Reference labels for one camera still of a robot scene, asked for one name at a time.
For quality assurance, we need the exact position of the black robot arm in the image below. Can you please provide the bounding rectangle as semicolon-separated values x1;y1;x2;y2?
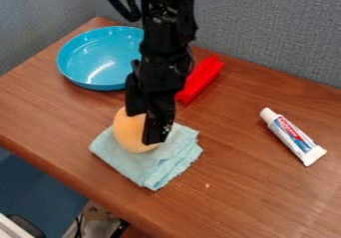
108;0;196;145

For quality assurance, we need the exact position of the blue plate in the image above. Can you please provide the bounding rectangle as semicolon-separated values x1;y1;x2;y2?
56;26;144;91

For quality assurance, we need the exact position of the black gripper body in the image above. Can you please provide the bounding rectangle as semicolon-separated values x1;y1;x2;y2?
132;43;192;95

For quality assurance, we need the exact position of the light blue folded cloth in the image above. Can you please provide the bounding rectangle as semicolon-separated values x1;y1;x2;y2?
89;123;202;191

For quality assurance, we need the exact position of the white toothpaste tube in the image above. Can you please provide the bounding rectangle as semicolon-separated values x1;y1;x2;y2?
259;108;327;166

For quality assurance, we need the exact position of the red plastic block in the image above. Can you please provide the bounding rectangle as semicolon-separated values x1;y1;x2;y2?
175;55;223;105

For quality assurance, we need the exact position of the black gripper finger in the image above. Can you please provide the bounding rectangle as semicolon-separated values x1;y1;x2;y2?
125;73;150;117
143;91;175;145

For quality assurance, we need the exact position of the yellow orange foam ball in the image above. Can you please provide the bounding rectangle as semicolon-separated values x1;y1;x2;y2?
112;108;159;153

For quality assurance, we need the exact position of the grey object under table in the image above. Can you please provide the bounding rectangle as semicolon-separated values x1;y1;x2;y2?
61;201;129;238

